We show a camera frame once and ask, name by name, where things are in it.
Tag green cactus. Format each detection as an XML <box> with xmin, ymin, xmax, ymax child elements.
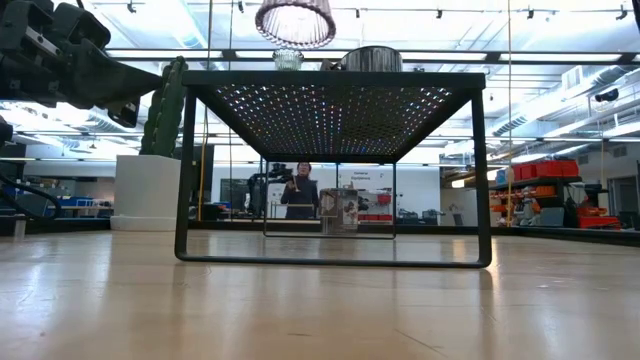
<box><xmin>138</xmin><ymin>55</ymin><xmax>190</xmax><ymax>159</ymax></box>

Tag black perforated metal shelf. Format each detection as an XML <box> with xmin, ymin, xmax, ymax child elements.
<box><xmin>173</xmin><ymin>69</ymin><xmax>494</xmax><ymax>270</ymax></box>

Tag yellow hanging cable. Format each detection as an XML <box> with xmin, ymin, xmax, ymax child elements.
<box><xmin>197</xmin><ymin>0</ymin><xmax>214</xmax><ymax>222</ymax></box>

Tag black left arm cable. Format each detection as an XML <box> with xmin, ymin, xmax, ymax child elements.
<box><xmin>0</xmin><ymin>172</ymin><xmax>65</xmax><ymax>221</ymax></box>

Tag metal storage rack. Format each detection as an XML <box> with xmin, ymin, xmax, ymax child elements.
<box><xmin>489</xmin><ymin>159</ymin><xmax>584</xmax><ymax>229</ymax></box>

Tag black ceiling-mounted device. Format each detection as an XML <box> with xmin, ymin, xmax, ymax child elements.
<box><xmin>593</xmin><ymin>87</ymin><xmax>622</xmax><ymax>104</ymax></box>

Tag tin candle with white tag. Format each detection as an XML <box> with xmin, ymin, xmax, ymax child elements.
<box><xmin>319</xmin><ymin>45</ymin><xmax>404</xmax><ymax>73</ymax></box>

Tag black aluminium table frame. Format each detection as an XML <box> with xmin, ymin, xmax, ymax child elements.
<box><xmin>0</xmin><ymin>214</ymin><xmax>640</xmax><ymax>249</ymax></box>

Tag small clear glass cup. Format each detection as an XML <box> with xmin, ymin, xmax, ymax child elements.
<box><xmin>271</xmin><ymin>47</ymin><xmax>305</xmax><ymax>72</ymax></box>

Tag black monitor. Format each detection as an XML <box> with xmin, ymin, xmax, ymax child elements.
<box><xmin>219</xmin><ymin>178</ymin><xmax>251</xmax><ymax>212</ymax></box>

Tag white hexagonal plant pot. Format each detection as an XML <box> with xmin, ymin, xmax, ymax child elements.
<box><xmin>109</xmin><ymin>153</ymin><xmax>184</xmax><ymax>233</ymax></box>

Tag blue storage bins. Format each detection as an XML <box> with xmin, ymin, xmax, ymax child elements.
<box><xmin>53</xmin><ymin>195</ymin><xmax>95</xmax><ymax>208</ymax></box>

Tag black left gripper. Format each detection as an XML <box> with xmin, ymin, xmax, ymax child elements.
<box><xmin>0</xmin><ymin>0</ymin><xmax>163</xmax><ymax>129</ymax></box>

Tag wide red storage bin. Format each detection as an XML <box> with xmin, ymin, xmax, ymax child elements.
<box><xmin>533</xmin><ymin>159</ymin><xmax>580</xmax><ymax>180</ymax></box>

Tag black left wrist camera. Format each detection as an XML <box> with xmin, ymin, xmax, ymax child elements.
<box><xmin>52</xmin><ymin>3</ymin><xmax>112</xmax><ymax>50</ymax></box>

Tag red box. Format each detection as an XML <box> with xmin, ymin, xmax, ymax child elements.
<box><xmin>578</xmin><ymin>214</ymin><xmax>622</xmax><ymax>231</ymax></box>

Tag person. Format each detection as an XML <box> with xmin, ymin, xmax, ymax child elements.
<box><xmin>279</xmin><ymin>160</ymin><xmax>321</xmax><ymax>221</ymax></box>

